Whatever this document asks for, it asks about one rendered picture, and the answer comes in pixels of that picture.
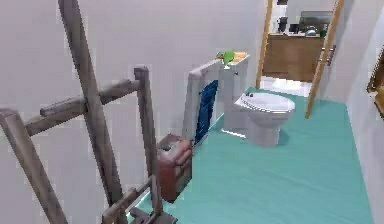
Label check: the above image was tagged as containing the blue towel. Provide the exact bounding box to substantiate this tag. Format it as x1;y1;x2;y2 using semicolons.
194;79;219;145

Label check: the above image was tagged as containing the white towel rack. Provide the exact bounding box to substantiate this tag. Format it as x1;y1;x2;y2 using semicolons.
181;59;224;145

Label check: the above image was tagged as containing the red-brown bin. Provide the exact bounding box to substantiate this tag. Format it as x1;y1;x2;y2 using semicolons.
156;133;194;204

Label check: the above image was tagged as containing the green spray bottle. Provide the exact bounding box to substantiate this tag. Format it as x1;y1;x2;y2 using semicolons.
215;50;236;66

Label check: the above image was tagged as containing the white toilet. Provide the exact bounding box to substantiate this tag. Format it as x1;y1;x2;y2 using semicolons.
218;54;296;148

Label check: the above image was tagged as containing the orange cloth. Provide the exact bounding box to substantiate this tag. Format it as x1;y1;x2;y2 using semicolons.
232;51;249;64

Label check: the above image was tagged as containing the grey wooden ladder rack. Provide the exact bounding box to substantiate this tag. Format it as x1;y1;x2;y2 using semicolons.
0;0;179;224

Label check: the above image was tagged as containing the brown wooden cupboard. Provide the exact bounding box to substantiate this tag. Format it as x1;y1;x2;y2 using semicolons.
262;32;326;83

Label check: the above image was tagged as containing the black coffee machine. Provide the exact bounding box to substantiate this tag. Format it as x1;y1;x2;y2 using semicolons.
277;16;289;34

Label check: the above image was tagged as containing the grey microwave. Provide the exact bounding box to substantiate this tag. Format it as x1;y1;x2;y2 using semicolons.
298;10;334;33

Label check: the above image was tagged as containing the grey door handle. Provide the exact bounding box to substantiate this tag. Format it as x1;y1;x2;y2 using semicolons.
320;44;337;66

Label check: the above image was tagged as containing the wooden framed wall fixture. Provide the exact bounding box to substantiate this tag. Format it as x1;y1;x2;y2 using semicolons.
366;48;384;119

